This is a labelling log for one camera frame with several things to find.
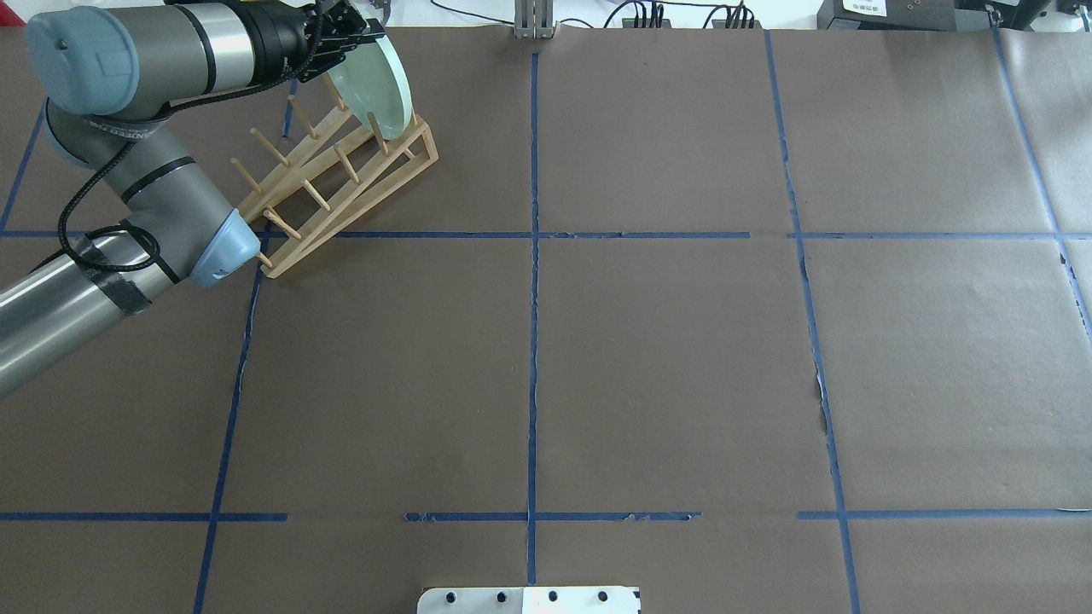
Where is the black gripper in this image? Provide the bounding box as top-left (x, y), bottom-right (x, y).
top-left (298, 1), bottom-right (385, 83)

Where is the white pedestal base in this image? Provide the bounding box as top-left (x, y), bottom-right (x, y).
top-left (416, 585), bottom-right (642, 613)

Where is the grey aluminium post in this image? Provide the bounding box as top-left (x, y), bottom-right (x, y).
top-left (512, 0), bottom-right (557, 40)

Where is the black braided cable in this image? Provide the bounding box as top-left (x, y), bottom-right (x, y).
top-left (56, 51), bottom-right (325, 274)

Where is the light green round plate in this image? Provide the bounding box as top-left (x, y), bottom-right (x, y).
top-left (328, 38), bottom-right (413, 140)

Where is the wooden plate rack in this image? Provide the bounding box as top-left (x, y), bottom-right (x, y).
top-left (230, 86), bottom-right (439, 279)

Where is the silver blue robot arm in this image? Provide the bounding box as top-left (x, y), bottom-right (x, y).
top-left (3, 1), bottom-right (385, 395)

